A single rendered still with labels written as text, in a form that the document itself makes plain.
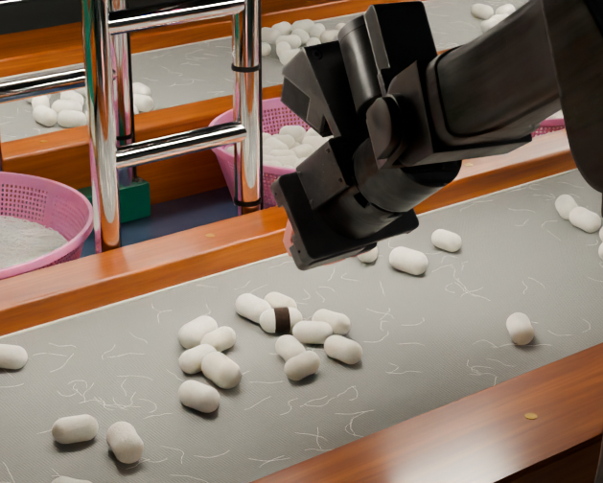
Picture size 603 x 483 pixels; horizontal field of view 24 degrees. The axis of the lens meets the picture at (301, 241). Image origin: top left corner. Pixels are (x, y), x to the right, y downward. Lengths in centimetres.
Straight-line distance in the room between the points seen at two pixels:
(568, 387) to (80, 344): 38
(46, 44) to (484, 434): 111
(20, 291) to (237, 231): 21
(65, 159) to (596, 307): 60
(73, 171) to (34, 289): 37
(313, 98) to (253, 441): 24
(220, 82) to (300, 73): 81
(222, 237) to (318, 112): 29
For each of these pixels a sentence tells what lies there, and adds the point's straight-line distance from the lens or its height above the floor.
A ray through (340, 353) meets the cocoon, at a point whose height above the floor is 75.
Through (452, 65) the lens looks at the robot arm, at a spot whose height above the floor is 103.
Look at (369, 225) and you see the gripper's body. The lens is 98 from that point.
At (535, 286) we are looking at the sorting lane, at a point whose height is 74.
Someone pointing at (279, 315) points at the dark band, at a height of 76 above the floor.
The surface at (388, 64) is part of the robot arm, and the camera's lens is 92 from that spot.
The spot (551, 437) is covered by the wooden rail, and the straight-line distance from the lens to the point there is 95.
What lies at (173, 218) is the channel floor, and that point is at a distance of 154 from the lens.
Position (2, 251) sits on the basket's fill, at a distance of 132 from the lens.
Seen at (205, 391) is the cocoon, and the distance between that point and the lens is 101.
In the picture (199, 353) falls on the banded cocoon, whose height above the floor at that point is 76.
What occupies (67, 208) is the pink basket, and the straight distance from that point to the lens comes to 136.
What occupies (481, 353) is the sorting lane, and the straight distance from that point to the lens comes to 111.
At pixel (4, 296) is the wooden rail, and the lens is 116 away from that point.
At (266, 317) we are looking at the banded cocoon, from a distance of 112.
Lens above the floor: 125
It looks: 23 degrees down
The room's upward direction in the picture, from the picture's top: straight up
